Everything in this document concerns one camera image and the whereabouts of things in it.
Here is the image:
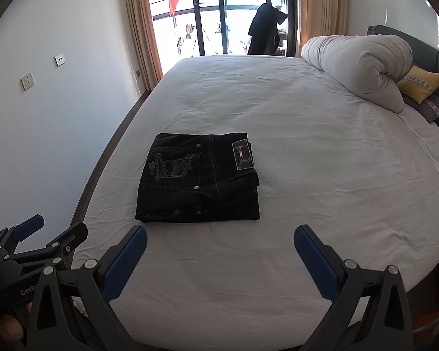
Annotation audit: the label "black denim pants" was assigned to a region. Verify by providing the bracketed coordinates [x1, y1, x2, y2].
[135, 132, 261, 223]

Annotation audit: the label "yellow pillow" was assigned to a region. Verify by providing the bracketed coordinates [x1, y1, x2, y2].
[396, 66, 439, 105]

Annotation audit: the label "black hanging garment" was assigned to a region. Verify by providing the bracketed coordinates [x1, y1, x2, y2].
[247, 3, 289, 55]

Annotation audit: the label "tan curtain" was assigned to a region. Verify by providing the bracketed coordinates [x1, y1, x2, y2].
[296, 0, 349, 59]
[121, 0, 164, 94]

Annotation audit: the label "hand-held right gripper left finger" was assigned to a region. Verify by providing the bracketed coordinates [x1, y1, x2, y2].
[26, 225, 148, 351]

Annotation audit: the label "rolled beige duvet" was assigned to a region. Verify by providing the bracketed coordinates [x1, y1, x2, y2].
[301, 34, 414, 114]

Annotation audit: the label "person's left hand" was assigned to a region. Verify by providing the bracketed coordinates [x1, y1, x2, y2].
[0, 314, 25, 341]

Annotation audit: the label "purple pillow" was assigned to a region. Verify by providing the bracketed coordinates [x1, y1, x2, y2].
[402, 94, 439, 124]

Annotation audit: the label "glass balcony door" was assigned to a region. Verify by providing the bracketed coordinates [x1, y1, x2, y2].
[146, 0, 299, 57]

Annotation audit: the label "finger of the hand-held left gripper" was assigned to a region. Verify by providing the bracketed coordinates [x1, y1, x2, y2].
[0, 214, 45, 260]
[5, 222, 89, 275]

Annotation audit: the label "bed with white sheet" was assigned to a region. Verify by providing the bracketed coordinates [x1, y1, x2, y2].
[70, 55, 439, 344]

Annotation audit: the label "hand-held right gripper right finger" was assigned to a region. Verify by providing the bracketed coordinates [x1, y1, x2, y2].
[294, 225, 414, 351]

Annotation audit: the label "white folded sheet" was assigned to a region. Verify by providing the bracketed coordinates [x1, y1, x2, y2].
[399, 113, 439, 189]

